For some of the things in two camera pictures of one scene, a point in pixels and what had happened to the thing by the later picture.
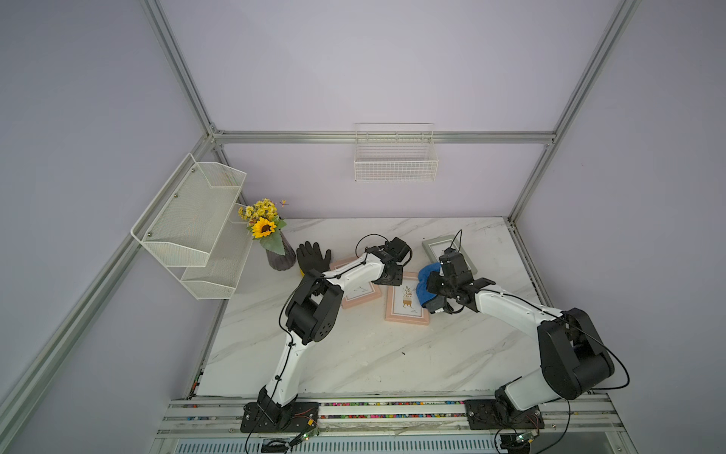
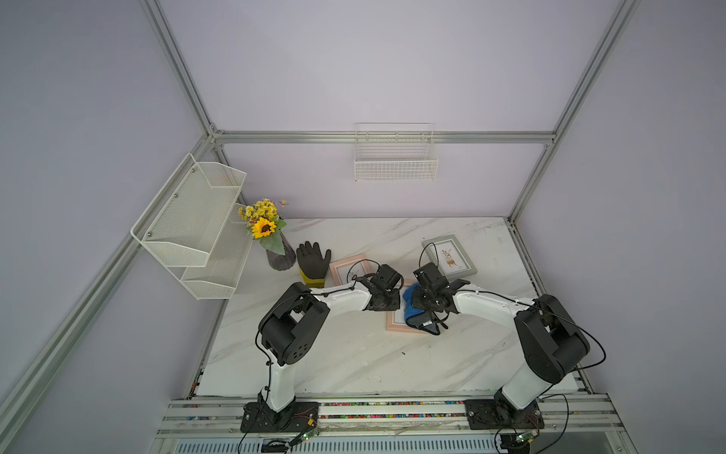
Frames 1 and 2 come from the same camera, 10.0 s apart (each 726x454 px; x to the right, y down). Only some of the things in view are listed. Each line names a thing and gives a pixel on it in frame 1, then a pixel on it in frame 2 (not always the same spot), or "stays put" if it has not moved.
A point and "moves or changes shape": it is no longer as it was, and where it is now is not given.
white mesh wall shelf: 195,228 stays put
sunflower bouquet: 265,224 stays put
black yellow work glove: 311,262 stays put
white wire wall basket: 395,152 stays put
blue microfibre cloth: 422,289 moves or changes shape
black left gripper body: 396,279 to 391,301
